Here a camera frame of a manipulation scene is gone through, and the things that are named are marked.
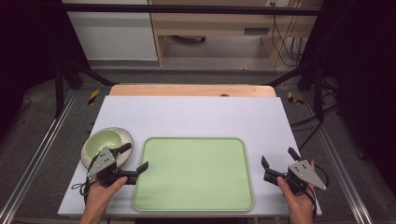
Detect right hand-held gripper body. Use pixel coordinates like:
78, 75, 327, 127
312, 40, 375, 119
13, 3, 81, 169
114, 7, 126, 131
279, 160, 328, 197

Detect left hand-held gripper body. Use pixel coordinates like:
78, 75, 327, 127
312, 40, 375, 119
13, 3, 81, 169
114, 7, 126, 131
88, 147, 129, 188

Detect light green bowl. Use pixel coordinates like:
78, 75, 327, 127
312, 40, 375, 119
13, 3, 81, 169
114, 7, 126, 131
80, 126, 134, 170
84, 129, 124, 159

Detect light green rectangular tray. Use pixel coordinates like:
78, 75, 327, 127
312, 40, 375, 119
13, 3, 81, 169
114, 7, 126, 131
132, 136, 255, 213

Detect person's right hand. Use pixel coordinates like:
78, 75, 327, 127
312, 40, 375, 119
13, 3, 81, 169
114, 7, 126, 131
276, 160, 316, 216

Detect person's left hand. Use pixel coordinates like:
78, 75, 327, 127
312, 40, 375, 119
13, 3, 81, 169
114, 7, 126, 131
83, 175, 129, 210

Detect yellow black floor tape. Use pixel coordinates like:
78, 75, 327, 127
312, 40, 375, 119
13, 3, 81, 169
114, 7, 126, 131
287, 91, 305, 106
87, 89, 101, 106

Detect black metal stand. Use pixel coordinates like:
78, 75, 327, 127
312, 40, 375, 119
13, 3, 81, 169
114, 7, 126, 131
53, 57, 117, 119
265, 59, 325, 123

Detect white table board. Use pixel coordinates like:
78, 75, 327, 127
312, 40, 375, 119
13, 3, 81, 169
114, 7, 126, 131
57, 95, 323, 218

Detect wooden table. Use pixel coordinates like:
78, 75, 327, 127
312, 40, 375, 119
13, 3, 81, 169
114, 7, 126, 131
108, 83, 277, 98

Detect black curtain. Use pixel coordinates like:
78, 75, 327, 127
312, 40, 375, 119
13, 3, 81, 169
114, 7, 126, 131
299, 0, 396, 189
0, 0, 92, 139

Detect white cabinet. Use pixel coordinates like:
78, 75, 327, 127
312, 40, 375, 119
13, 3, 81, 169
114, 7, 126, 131
61, 0, 159, 62

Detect wooden desk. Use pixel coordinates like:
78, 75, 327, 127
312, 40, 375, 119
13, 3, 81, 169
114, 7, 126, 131
148, 0, 323, 67

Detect white power strip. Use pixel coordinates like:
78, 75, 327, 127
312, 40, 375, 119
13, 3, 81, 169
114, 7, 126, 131
264, 0, 291, 8

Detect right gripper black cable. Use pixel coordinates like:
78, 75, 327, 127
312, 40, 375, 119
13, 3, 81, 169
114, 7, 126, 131
306, 163, 330, 218

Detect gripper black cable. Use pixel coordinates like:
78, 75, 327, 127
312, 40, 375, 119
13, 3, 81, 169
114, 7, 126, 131
306, 163, 330, 218
71, 154, 100, 206

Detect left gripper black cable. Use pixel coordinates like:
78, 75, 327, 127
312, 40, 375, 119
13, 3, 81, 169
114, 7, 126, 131
71, 154, 100, 206

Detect aluminium floor rail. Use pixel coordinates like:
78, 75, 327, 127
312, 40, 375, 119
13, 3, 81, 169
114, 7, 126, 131
302, 91, 374, 224
0, 89, 78, 224

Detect black floor cables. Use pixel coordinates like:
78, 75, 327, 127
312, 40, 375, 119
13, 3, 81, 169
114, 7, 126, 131
290, 76, 340, 152

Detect hanging black cables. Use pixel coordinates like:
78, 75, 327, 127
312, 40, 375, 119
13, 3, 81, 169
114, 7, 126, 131
270, 14, 304, 67

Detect black horizontal frame bar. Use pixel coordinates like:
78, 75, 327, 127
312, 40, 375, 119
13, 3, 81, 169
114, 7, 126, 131
63, 3, 322, 17

